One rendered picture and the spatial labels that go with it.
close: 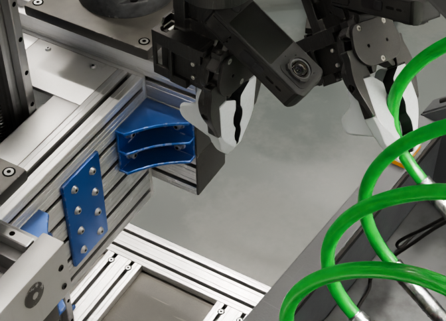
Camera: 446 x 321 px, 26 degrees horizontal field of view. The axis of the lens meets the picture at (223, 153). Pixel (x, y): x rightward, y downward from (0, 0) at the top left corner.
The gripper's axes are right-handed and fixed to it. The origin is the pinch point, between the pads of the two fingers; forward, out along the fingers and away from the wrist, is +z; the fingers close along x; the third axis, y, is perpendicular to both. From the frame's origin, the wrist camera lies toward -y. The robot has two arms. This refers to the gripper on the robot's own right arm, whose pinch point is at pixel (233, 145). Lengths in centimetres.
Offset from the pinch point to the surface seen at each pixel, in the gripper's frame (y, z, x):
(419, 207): -8, 37, -37
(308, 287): -17.1, -2.5, 12.7
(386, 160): -15.5, -4.2, -3.3
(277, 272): 37, 120, -72
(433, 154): -7, 30, -41
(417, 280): -26.3, -10.4, 12.7
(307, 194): 45, 120, -99
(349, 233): -6.5, 25.2, -16.9
